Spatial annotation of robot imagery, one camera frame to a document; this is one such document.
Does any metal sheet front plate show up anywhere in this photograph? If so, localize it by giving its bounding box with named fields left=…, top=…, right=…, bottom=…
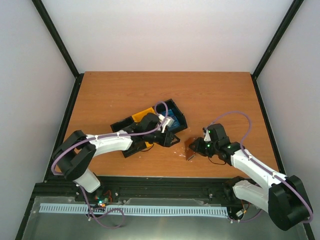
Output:
left=22, top=196, right=308, bottom=240

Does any black frame post left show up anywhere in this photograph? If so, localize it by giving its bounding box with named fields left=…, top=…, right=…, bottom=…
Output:
left=31, top=0, right=81, bottom=78

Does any blue credit card stack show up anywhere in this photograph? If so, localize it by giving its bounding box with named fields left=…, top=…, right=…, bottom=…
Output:
left=167, top=109, right=181, bottom=129

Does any light blue cable duct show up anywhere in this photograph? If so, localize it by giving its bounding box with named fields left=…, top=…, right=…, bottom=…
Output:
left=38, top=203, right=229, bottom=218

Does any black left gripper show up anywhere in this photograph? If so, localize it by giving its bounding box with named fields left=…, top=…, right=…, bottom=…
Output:
left=144, top=130, right=180, bottom=148

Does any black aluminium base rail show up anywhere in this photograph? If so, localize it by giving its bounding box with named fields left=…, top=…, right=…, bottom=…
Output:
left=32, top=174, right=301, bottom=208

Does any black bin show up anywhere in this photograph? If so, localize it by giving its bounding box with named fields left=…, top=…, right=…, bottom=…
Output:
left=110, top=116, right=147, bottom=158
left=165, top=99, right=188, bottom=134

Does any black bin right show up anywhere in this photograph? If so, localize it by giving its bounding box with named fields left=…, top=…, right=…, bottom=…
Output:
left=165, top=99, right=188, bottom=134

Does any yellow bin middle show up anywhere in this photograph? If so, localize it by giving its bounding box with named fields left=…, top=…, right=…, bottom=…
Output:
left=132, top=107, right=158, bottom=151

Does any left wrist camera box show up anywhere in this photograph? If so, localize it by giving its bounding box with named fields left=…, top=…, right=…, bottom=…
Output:
left=157, top=114, right=174, bottom=133

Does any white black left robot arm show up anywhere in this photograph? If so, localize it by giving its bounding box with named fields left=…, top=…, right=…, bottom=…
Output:
left=52, top=112, right=180, bottom=202

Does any brown leather card holder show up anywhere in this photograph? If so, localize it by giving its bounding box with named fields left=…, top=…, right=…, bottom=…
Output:
left=184, top=137, right=199, bottom=161

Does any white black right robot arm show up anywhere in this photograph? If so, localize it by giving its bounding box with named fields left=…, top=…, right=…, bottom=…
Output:
left=188, top=123, right=313, bottom=231

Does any black bin left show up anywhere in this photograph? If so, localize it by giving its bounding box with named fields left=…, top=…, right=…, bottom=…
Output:
left=110, top=116, right=147, bottom=158

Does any black frame post right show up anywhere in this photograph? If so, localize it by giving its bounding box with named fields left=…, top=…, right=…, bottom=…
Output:
left=251, top=0, right=305, bottom=79

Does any black frame post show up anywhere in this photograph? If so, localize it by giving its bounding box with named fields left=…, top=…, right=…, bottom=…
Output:
left=251, top=0, right=305, bottom=79
left=31, top=0, right=81, bottom=78

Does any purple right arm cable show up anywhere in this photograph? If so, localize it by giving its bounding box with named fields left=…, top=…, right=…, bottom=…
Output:
left=204, top=110, right=314, bottom=224

